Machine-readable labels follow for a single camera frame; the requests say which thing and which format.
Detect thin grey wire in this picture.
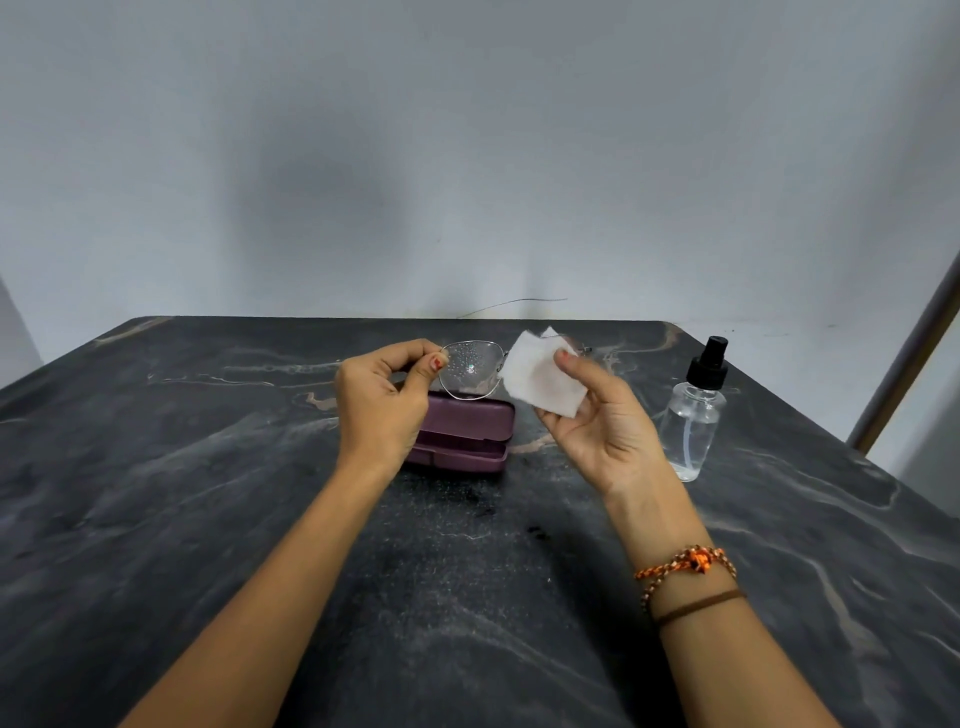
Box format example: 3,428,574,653
456,297,569,320

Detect thin metal frame eyeglasses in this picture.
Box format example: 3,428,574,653
437,339,594,402

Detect grey metal pole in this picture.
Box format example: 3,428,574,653
847,251,960,456

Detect purple eyeglasses case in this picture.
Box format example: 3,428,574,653
402,395,518,474

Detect person's left hand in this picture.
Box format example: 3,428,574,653
332,339,450,478

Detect orange braided thread bracelet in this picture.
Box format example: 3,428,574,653
634,545,738,610

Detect person's right hand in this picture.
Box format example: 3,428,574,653
534,348,670,499

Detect white cleaning cloth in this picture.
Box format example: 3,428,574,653
498,326,588,420

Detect clear spray bottle black cap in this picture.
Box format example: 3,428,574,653
658,336,730,483

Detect person's right forearm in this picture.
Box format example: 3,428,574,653
603,466,841,728

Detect person's left forearm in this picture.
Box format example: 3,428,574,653
120,456,400,728

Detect brown thread wristband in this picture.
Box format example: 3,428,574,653
655,589,748,628

